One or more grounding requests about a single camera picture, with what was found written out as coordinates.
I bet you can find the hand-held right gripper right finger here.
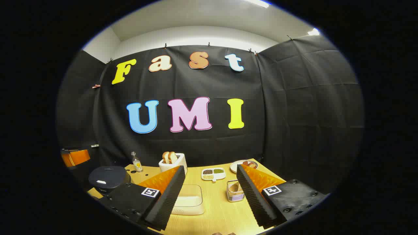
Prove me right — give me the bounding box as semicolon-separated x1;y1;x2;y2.
236;164;329;229

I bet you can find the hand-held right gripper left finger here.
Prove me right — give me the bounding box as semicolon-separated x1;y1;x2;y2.
97;165;186;231

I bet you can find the metal wire chopstick holder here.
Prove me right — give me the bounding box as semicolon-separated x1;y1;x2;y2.
226;180;245;203

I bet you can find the pile of white rice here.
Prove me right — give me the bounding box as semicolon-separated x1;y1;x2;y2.
175;195;203;208

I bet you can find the clear plastic rice container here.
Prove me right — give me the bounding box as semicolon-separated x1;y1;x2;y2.
171;184;205;215

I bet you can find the black rice cooker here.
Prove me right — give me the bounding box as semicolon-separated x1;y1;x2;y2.
88;166;131;196

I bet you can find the white toaster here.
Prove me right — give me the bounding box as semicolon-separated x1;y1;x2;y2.
159;153;188;176

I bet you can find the white oval plate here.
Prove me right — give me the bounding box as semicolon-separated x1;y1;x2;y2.
230;160;258;174

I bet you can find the white divided bean dish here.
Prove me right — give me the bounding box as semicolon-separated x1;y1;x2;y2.
201;167;226;182

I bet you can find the small glass bottle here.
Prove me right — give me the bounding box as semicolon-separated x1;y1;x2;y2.
131;151;143;172

